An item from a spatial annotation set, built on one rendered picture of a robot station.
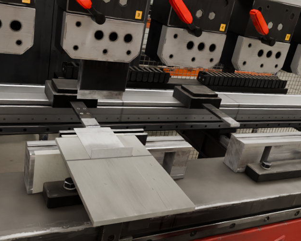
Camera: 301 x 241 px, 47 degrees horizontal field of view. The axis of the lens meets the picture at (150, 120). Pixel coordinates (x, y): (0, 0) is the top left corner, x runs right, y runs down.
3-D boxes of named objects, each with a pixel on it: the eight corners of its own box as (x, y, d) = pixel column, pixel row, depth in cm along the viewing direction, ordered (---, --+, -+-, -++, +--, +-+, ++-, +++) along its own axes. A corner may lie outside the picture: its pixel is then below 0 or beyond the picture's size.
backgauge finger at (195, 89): (217, 130, 96) (221, 114, 94) (171, 96, 117) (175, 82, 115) (249, 129, 102) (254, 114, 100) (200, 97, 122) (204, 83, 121)
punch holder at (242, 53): (234, 71, 81) (256, -4, 75) (213, 60, 88) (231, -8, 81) (280, 74, 88) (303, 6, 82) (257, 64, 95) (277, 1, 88)
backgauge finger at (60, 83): (66, 135, 76) (68, 114, 75) (44, 92, 97) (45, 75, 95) (116, 133, 82) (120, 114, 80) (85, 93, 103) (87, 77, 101)
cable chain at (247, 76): (204, 84, 132) (207, 75, 131) (196, 80, 137) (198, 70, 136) (284, 89, 153) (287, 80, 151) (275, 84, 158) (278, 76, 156)
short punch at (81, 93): (78, 100, 71) (83, 54, 67) (75, 96, 72) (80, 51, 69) (123, 101, 75) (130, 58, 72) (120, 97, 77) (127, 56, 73)
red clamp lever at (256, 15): (261, 8, 71) (277, 42, 77) (248, 5, 75) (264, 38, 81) (255, 15, 71) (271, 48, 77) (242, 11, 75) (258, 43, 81)
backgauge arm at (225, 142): (238, 189, 118) (250, 153, 113) (155, 112, 169) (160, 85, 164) (255, 186, 122) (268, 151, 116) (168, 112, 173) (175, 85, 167)
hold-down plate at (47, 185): (47, 209, 70) (48, 196, 69) (42, 193, 74) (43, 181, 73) (174, 192, 84) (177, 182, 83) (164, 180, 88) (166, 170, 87)
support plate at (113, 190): (92, 227, 51) (93, 221, 50) (55, 141, 72) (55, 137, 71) (194, 211, 59) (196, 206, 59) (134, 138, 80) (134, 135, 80)
